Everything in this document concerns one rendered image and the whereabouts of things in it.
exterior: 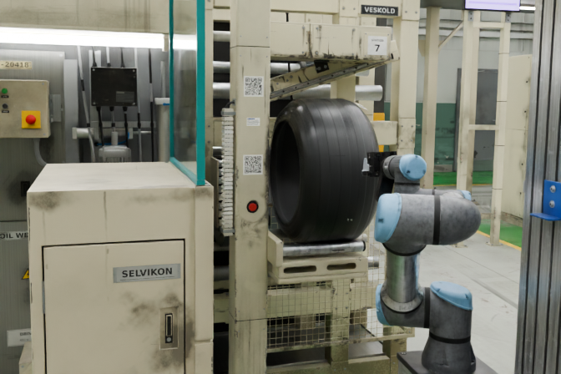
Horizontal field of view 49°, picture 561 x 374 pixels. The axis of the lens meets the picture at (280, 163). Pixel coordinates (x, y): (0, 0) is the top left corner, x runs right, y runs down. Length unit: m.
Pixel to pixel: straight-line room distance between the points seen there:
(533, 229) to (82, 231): 1.10
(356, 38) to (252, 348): 1.35
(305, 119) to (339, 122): 0.13
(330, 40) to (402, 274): 1.32
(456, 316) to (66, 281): 1.02
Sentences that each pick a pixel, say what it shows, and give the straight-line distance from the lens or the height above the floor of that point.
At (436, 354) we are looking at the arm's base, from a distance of 1.85.
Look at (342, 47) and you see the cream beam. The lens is 2.69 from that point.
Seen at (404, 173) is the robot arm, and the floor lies 1.26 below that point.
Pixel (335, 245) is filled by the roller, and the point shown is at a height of 0.91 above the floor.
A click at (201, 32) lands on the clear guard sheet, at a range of 1.41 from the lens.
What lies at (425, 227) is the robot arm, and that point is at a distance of 1.44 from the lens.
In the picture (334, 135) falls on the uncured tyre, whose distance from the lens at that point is 2.23.
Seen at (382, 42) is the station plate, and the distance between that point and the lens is 2.77.
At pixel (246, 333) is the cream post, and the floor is 0.57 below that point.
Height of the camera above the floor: 1.47
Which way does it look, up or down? 6 degrees down
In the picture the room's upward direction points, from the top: 1 degrees clockwise
